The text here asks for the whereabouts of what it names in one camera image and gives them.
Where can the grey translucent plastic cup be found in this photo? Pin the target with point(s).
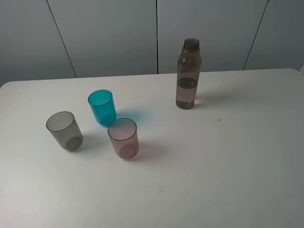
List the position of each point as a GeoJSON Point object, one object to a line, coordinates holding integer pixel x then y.
{"type": "Point", "coordinates": [64, 128]}

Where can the pink translucent plastic cup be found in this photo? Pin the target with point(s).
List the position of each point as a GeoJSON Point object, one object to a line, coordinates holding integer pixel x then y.
{"type": "Point", "coordinates": [124, 138]}

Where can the teal translucent plastic cup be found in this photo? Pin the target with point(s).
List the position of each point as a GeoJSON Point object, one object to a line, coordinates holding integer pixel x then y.
{"type": "Point", "coordinates": [102, 105]}

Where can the brown translucent plastic bottle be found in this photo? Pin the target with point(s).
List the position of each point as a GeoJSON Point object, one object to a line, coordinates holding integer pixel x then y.
{"type": "Point", "coordinates": [188, 72]}

